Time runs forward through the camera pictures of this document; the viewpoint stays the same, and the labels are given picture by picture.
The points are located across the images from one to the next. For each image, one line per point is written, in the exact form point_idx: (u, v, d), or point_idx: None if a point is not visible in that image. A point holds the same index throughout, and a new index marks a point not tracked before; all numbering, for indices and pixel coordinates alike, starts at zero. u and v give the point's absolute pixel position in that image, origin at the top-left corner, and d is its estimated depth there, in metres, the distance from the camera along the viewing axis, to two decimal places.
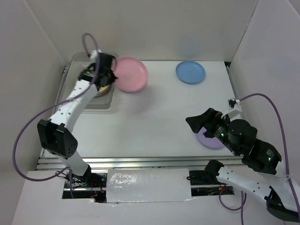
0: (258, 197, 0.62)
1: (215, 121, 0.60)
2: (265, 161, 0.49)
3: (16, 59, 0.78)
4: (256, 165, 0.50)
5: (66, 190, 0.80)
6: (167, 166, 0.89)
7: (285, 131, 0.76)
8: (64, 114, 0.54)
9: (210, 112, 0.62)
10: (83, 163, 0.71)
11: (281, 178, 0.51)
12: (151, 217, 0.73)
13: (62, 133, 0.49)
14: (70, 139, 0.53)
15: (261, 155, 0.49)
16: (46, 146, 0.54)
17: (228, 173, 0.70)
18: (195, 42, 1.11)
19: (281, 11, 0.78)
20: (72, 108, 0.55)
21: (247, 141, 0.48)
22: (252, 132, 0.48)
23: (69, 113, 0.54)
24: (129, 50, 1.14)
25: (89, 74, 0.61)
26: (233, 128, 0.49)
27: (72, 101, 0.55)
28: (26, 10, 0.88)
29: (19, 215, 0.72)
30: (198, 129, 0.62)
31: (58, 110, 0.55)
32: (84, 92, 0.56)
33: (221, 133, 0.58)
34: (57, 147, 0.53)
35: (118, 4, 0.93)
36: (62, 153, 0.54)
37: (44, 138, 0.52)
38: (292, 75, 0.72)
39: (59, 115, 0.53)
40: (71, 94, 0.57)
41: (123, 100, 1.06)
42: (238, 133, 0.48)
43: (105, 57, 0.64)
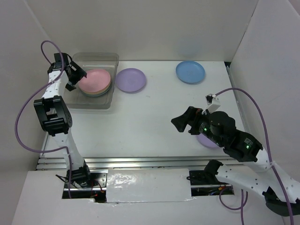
0: (257, 194, 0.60)
1: (196, 118, 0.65)
2: (243, 149, 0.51)
3: (17, 59, 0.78)
4: (236, 153, 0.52)
5: (65, 190, 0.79)
6: (167, 166, 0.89)
7: (285, 131, 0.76)
8: (53, 91, 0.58)
9: (191, 109, 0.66)
10: (80, 158, 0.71)
11: (264, 166, 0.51)
12: (151, 218, 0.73)
13: (60, 100, 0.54)
14: (66, 108, 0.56)
15: (240, 144, 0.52)
16: (45, 124, 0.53)
17: (227, 171, 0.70)
18: (195, 42, 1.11)
19: (281, 12, 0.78)
20: (57, 84, 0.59)
21: (227, 131, 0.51)
22: (229, 121, 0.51)
23: (56, 89, 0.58)
24: (129, 50, 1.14)
25: (56, 66, 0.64)
26: (212, 118, 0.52)
27: (54, 82, 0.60)
28: (26, 11, 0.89)
29: (19, 215, 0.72)
30: (182, 128, 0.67)
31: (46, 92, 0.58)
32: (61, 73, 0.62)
33: (204, 128, 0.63)
34: (59, 118, 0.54)
35: (118, 4, 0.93)
36: (64, 124, 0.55)
37: (43, 114, 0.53)
38: (292, 75, 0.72)
39: (48, 93, 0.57)
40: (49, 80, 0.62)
41: (123, 100, 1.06)
42: (216, 123, 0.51)
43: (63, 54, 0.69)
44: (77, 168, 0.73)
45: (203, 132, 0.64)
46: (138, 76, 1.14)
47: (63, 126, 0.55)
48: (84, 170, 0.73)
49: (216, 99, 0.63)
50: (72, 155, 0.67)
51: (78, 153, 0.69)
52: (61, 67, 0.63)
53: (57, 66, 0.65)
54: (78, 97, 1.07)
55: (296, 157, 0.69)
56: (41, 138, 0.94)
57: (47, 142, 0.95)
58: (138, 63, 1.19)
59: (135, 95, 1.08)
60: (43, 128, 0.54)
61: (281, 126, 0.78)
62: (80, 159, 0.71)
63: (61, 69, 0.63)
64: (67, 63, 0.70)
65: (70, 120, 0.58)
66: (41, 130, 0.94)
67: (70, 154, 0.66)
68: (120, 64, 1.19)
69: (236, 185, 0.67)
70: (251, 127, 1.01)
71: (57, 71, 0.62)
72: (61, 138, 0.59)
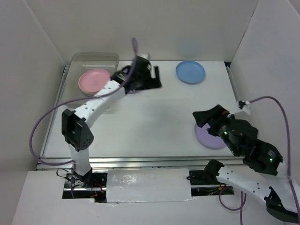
0: (258, 198, 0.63)
1: (220, 119, 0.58)
2: (266, 161, 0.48)
3: (16, 59, 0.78)
4: (258, 165, 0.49)
5: (66, 190, 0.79)
6: (167, 167, 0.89)
7: (285, 131, 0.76)
8: (88, 109, 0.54)
9: (218, 108, 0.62)
10: (87, 165, 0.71)
11: (281, 179, 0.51)
12: (151, 217, 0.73)
13: (81, 126, 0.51)
14: (87, 133, 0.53)
15: (262, 156, 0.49)
16: (64, 134, 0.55)
17: (228, 173, 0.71)
18: (195, 42, 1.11)
19: (281, 12, 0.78)
20: (96, 104, 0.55)
21: (248, 141, 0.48)
22: (252, 132, 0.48)
23: (92, 109, 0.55)
24: (129, 50, 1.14)
25: (121, 77, 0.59)
26: (235, 128, 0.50)
27: (99, 98, 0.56)
28: (26, 11, 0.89)
29: (19, 215, 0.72)
30: (202, 123, 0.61)
31: (84, 105, 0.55)
32: (111, 92, 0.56)
33: (224, 131, 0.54)
34: (74, 138, 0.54)
35: (118, 4, 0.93)
36: (77, 144, 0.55)
37: (65, 126, 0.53)
38: (292, 75, 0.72)
39: (84, 109, 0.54)
40: (101, 92, 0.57)
41: (123, 100, 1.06)
42: (239, 133, 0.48)
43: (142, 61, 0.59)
44: (78, 173, 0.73)
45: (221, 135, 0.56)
46: None
47: (75, 144, 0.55)
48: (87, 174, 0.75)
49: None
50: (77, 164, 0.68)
51: (87, 162, 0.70)
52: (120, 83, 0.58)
53: (123, 76, 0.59)
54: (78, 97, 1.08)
55: (296, 157, 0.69)
56: (41, 138, 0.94)
57: (47, 142, 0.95)
58: None
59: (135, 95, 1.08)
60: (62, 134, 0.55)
61: (281, 126, 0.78)
62: (84, 167, 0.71)
63: (119, 85, 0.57)
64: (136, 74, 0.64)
65: (86, 142, 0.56)
66: (41, 130, 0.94)
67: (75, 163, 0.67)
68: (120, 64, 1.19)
69: (237, 187, 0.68)
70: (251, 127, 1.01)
71: (112, 88, 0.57)
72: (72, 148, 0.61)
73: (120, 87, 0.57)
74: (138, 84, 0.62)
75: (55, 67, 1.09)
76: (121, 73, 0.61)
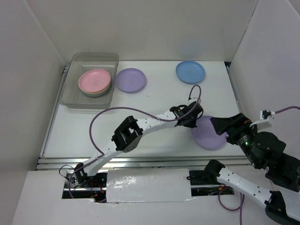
0: (258, 200, 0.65)
1: (242, 128, 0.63)
2: (292, 177, 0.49)
3: (16, 59, 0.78)
4: (282, 180, 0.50)
5: (65, 190, 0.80)
6: (167, 167, 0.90)
7: (285, 131, 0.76)
8: (146, 124, 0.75)
9: (241, 117, 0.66)
10: (100, 167, 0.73)
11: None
12: (151, 217, 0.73)
13: (136, 135, 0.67)
14: (135, 142, 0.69)
15: (287, 172, 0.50)
16: (117, 132, 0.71)
17: (229, 175, 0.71)
18: (195, 42, 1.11)
19: (281, 12, 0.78)
20: (154, 123, 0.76)
21: (274, 155, 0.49)
22: (280, 146, 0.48)
23: (150, 125, 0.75)
24: (129, 50, 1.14)
25: (178, 113, 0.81)
26: (260, 141, 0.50)
27: (158, 120, 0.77)
28: (26, 11, 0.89)
29: (19, 215, 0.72)
30: (221, 131, 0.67)
31: (145, 119, 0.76)
32: (168, 120, 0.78)
33: (245, 141, 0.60)
34: (123, 141, 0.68)
35: (118, 4, 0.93)
36: (122, 146, 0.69)
37: (123, 127, 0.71)
38: (292, 75, 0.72)
39: (144, 122, 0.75)
40: (160, 116, 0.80)
41: (123, 100, 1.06)
42: (266, 147, 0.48)
43: (198, 108, 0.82)
44: (85, 172, 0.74)
45: (242, 145, 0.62)
46: (138, 77, 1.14)
47: (120, 146, 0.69)
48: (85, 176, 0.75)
49: (272, 116, 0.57)
50: (96, 161, 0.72)
51: (101, 165, 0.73)
52: (177, 118, 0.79)
53: (178, 113, 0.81)
54: (78, 97, 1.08)
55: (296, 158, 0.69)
56: (41, 139, 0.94)
57: (47, 142, 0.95)
58: (138, 63, 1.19)
59: (135, 95, 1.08)
60: (117, 131, 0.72)
61: (281, 126, 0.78)
62: (92, 168, 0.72)
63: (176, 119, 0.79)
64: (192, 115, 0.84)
65: (130, 148, 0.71)
66: (41, 130, 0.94)
67: (97, 159, 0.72)
68: (120, 64, 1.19)
69: (236, 189, 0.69)
70: None
71: (169, 116, 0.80)
72: (108, 146, 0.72)
73: (175, 120, 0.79)
74: (187, 122, 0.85)
75: (55, 67, 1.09)
76: (179, 109, 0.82)
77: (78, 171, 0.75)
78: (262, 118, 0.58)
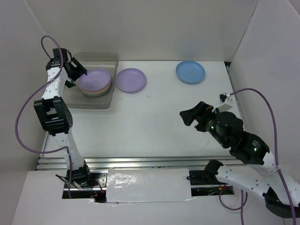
0: (256, 194, 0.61)
1: (206, 115, 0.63)
2: (250, 151, 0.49)
3: (17, 59, 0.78)
4: (243, 155, 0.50)
5: (65, 190, 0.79)
6: (167, 167, 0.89)
7: (284, 131, 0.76)
8: (52, 91, 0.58)
9: (201, 105, 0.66)
10: (79, 157, 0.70)
11: (270, 169, 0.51)
12: (152, 218, 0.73)
13: (60, 101, 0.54)
14: (67, 109, 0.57)
15: (247, 146, 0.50)
16: (47, 125, 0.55)
17: (227, 171, 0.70)
18: (195, 42, 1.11)
19: (281, 12, 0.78)
20: (56, 84, 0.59)
21: (234, 132, 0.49)
22: (238, 123, 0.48)
23: (56, 88, 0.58)
24: (129, 50, 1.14)
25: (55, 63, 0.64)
26: (220, 119, 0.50)
27: (53, 81, 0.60)
28: (26, 11, 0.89)
29: (19, 215, 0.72)
30: (189, 122, 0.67)
31: (46, 91, 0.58)
32: (60, 71, 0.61)
33: (211, 126, 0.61)
34: (60, 120, 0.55)
35: (118, 4, 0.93)
36: (64, 125, 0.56)
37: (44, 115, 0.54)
38: (291, 75, 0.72)
39: (48, 93, 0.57)
40: (48, 78, 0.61)
41: (123, 100, 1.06)
42: (224, 124, 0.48)
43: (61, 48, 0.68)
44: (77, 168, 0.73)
45: (209, 130, 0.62)
46: (138, 76, 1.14)
47: (63, 126, 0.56)
48: (84, 171, 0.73)
49: (230, 99, 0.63)
50: (72, 155, 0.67)
51: (78, 151, 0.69)
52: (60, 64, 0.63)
53: (55, 61, 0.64)
54: (78, 97, 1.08)
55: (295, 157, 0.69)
56: (41, 139, 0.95)
57: (47, 142, 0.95)
58: (138, 63, 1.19)
59: (135, 95, 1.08)
60: (44, 127, 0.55)
61: (281, 126, 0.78)
62: (78, 156, 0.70)
63: (59, 67, 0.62)
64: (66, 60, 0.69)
65: (70, 120, 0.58)
66: (41, 130, 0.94)
67: (70, 154, 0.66)
68: (120, 64, 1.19)
69: (235, 185, 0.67)
70: (251, 128, 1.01)
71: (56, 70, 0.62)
72: (61, 138, 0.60)
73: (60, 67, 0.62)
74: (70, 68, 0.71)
75: None
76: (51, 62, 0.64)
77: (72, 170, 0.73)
78: (221, 101, 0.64)
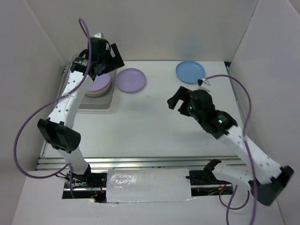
0: (244, 184, 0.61)
1: (186, 98, 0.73)
2: (217, 123, 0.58)
3: (17, 59, 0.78)
4: (211, 128, 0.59)
5: (66, 190, 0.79)
6: (167, 167, 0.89)
7: (285, 130, 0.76)
8: (62, 111, 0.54)
9: (181, 89, 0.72)
10: (83, 162, 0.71)
11: (236, 141, 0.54)
12: (151, 218, 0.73)
13: (63, 131, 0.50)
14: (73, 134, 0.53)
15: (215, 119, 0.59)
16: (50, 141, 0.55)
17: (222, 167, 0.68)
18: (194, 42, 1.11)
19: (281, 12, 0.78)
20: (68, 104, 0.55)
21: (203, 105, 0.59)
22: (206, 98, 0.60)
23: (66, 110, 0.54)
24: (129, 50, 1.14)
25: (83, 63, 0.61)
26: (192, 94, 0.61)
27: (68, 96, 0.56)
28: (26, 11, 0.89)
29: (19, 215, 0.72)
30: (172, 105, 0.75)
31: (56, 108, 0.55)
32: (77, 86, 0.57)
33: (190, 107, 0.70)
34: (62, 143, 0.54)
35: (118, 4, 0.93)
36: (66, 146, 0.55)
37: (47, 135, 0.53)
38: (291, 74, 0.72)
39: (57, 113, 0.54)
40: (66, 89, 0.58)
41: (123, 100, 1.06)
42: (194, 98, 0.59)
43: (97, 43, 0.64)
44: (77, 173, 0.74)
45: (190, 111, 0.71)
46: (138, 77, 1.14)
47: (65, 147, 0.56)
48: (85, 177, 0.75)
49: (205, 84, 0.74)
50: (73, 165, 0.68)
51: (82, 161, 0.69)
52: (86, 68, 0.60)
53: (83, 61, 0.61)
54: None
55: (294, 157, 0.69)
56: (41, 139, 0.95)
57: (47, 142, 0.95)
58: (138, 63, 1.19)
59: (134, 95, 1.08)
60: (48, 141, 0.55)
61: (281, 126, 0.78)
62: (82, 165, 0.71)
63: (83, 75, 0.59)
64: (100, 56, 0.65)
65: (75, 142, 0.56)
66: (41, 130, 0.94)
67: (71, 165, 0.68)
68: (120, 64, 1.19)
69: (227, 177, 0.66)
70: (250, 128, 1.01)
71: (77, 81, 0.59)
72: (64, 152, 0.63)
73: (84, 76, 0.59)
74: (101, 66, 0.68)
75: (55, 67, 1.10)
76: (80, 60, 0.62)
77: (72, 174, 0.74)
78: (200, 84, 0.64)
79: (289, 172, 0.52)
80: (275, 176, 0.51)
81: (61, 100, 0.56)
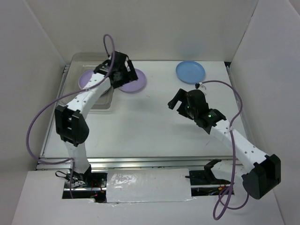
0: None
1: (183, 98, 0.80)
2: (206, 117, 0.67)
3: (17, 59, 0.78)
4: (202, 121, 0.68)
5: (66, 190, 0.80)
6: (167, 167, 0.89)
7: (284, 130, 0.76)
8: (80, 101, 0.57)
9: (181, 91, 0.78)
10: (86, 161, 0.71)
11: (223, 131, 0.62)
12: (152, 218, 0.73)
13: (77, 119, 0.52)
14: (84, 125, 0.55)
15: (206, 115, 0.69)
16: (60, 131, 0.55)
17: None
18: (195, 42, 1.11)
19: (281, 12, 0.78)
20: (87, 97, 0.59)
21: (197, 101, 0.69)
22: (199, 95, 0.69)
23: (84, 101, 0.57)
24: (128, 50, 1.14)
25: (104, 69, 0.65)
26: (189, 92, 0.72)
27: (88, 91, 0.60)
28: (26, 11, 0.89)
29: (19, 215, 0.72)
30: (171, 105, 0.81)
31: (75, 99, 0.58)
32: (99, 83, 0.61)
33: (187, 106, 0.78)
34: (72, 133, 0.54)
35: (118, 4, 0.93)
36: (74, 138, 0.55)
37: (59, 123, 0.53)
38: (291, 75, 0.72)
39: (76, 102, 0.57)
40: (88, 84, 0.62)
41: (123, 100, 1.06)
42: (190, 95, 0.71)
43: (120, 55, 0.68)
44: (78, 171, 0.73)
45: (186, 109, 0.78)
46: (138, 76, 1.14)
47: (73, 139, 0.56)
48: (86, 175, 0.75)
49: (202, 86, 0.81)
50: (75, 161, 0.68)
51: (85, 159, 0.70)
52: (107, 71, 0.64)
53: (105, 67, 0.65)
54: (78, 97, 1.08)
55: (294, 157, 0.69)
56: (41, 139, 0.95)
57: (47, 142, 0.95)
58: (138, 63, 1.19)
59: (134, 95, 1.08)
60: (57, 131, 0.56)
61: (281, 126, 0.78)
62: (84, 164, 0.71)
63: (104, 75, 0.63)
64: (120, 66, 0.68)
65: (83, 136, 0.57)
66: (41, 130, 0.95)
67: (74, 161, 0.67)
68: None
69: None
70: (251, 128, 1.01)
71: (98, 79, 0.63)
72: (70, 146, 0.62)
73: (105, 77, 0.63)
74: (119, 75, 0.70)
75: (55, 67, 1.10)
76: (104, 65, 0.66)
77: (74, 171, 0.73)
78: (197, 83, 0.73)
79: (275, 160, 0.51)
80: (259, 162, 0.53)
81: (81, 92, 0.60)
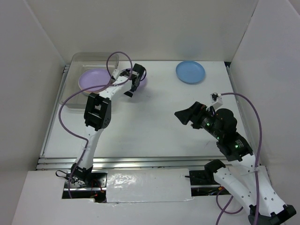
0: (244, 204, 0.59)
1: (200, 113, 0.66)
2: (233, 147, 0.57)
3: (16, 58, 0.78)
4: (225, 149, 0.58)
5: (65, 190, 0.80)
6: (167, 167, 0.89)
7: (284, 130, 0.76)
8: (109, 93, 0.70)
9: (196, 105, 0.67)
10: (91, 158, 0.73)
11: (247, 169, 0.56)
12: (151, 217, 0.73)
13: (107, 104, 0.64)
14: (109, 111, 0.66)
15: (232, 143, 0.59)
16: (87, 114, 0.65)
17: (226, 174, 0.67)
18: (195, 42, 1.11)
19: (281, 12, 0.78)
20: (115, 90, 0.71)
21: (227, 127, 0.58)
22: (232, 121, 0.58)
23: (112, 93, 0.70)
24: (128, 50, 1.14)
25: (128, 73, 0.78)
26: (219, 113, 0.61)
27: (116, 86, 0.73)
28: (26, 11, 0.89)
29: (18, 215, 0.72)
30: (186, 121, 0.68)
31: (105, 90, 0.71)
32: (124, 82, 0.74)
33: (206, 123, 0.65)
34: (98, 117, 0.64)
35: (118, 4, 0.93)
36: (99, 123, 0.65)
37: (89, 107, 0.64)
38: (291, 75, 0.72)
39: (106, 93, 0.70)
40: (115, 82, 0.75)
41: (123, 100, 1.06)
42: (220, 118, 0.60)
43: (141, 66, 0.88)
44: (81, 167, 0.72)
45: (204, 127, 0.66)
46: None
47: (97, 123, 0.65)
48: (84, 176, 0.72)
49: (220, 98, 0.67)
50: (86, 152, 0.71)
51: (93, 154, 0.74)
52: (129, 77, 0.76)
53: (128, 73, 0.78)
54: (78, 97, 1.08)
55: (294, 157, 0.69)
56: (41, 139, 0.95)
57: (47, 142, 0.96)
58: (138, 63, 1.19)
59: (134, 95, 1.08)
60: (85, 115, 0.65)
61: (281, 126, 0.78)
62: (88, 162, 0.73)
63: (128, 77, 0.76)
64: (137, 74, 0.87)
65: (106, 121, 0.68)
66: (41, 130, 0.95)
67: (86, 149, 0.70)
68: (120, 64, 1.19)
69: (228, 189, 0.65)
70: (251, 128, 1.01)
71: (124, 80, 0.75)
72: (89, 131, 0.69)
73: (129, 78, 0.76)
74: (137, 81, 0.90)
75: (55, 67, 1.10)
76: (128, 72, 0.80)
77: (77, 169, 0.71)
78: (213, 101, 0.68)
79: (292, 210, 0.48)
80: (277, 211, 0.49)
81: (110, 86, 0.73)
